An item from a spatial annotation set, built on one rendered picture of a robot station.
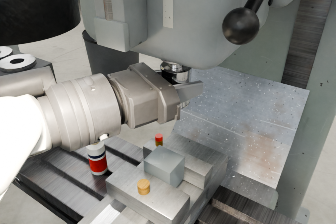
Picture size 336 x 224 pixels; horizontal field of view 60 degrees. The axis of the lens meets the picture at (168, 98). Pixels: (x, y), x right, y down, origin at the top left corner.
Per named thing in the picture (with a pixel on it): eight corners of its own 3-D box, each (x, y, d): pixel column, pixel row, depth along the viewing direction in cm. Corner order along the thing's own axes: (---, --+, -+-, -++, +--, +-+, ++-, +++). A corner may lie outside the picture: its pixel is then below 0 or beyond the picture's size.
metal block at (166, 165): (169, 196, 55) (169, 173, 52) (144, 182, 58) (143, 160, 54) (184, 178, 58) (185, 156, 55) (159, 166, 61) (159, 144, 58)
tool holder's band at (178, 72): (195, 76, 42) (196, 70, 41) (164, 80, 41) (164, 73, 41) (186, 62, 46) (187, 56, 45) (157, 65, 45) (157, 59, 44)
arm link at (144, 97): (183, 80, 36) (90, 107, 31) (180, 139, 41) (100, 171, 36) (137, 46, 45) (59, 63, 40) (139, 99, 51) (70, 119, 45)
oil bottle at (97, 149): (99, 178, 68) (93, 143, 62) (87, 171, 70) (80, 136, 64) (111, 168, 71) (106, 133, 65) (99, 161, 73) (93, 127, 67)
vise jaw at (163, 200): (172, 235, 49) (172, 220, 47) (107, 194, 56) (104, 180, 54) (190, 210, 53) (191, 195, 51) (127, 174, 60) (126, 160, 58)
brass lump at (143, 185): (145, 197, 50) (144, 190, 49) (135, 192, 51) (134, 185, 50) (152, 189, 52) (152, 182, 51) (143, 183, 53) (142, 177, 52)
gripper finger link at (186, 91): (199, 95, 45) (165, 106, 42) (201, 76, 44) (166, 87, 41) (206, 99, 44) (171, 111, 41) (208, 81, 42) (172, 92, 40)
